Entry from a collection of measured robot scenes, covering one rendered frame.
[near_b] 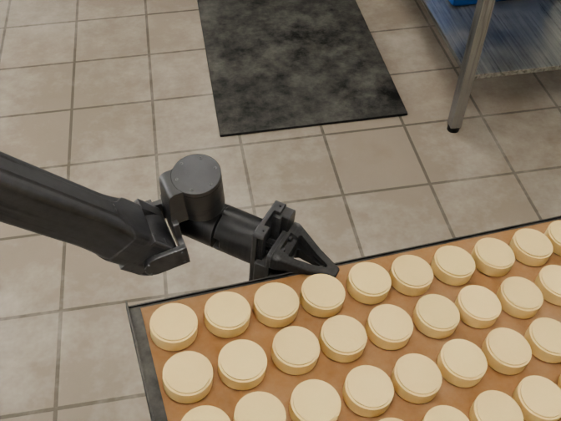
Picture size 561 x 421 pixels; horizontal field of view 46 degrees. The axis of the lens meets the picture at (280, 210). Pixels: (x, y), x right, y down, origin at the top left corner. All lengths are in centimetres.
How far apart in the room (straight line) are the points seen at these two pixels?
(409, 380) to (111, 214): 36
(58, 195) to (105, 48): 223
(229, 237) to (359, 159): 156
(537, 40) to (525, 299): 187
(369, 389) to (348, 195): 154
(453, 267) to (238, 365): 29
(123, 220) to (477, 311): 41
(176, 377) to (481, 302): 35
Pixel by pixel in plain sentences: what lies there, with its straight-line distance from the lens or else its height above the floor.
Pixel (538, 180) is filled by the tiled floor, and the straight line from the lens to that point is 239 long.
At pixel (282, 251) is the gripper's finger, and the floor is 100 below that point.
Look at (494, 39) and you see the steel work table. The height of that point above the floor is 23.
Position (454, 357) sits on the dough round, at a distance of 74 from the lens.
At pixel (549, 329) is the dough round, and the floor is 96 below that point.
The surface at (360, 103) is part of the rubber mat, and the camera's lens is 253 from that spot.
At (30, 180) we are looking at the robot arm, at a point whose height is 115.
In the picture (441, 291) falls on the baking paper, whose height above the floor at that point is 95.
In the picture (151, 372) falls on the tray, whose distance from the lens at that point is 70.
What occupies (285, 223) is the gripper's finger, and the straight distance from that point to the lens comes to 79.
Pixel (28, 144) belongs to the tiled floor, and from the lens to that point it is 253.
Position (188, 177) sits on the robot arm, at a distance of 75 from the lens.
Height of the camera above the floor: 160
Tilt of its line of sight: 49 degrees down
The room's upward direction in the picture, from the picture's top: straight up
